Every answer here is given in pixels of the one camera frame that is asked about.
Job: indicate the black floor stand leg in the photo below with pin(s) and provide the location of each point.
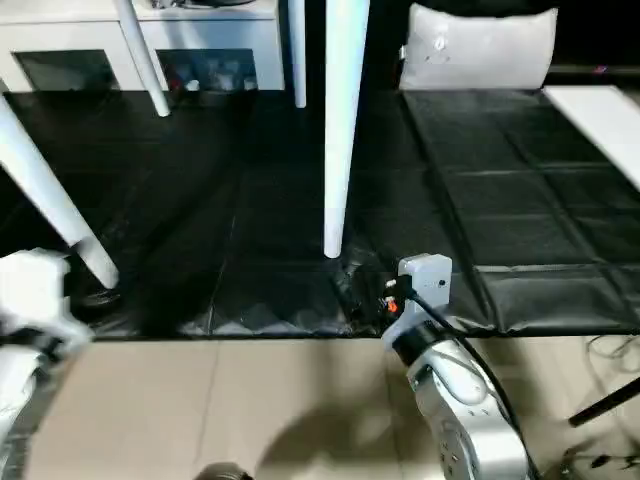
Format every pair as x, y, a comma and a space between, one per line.
605, 403

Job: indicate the white sideboard cabinet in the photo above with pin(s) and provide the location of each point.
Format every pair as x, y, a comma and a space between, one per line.
90, 35

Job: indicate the grey pillow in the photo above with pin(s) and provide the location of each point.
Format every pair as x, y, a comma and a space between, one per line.
480, 50

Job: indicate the white flat board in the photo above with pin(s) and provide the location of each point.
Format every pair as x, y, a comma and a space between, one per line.
605, 125

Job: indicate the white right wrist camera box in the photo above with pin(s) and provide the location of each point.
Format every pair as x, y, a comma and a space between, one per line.
425, 280

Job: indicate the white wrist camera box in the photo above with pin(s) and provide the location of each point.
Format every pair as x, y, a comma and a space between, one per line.
425, 280
35, 295

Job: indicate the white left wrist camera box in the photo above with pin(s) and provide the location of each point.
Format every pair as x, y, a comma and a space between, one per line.
35, 295

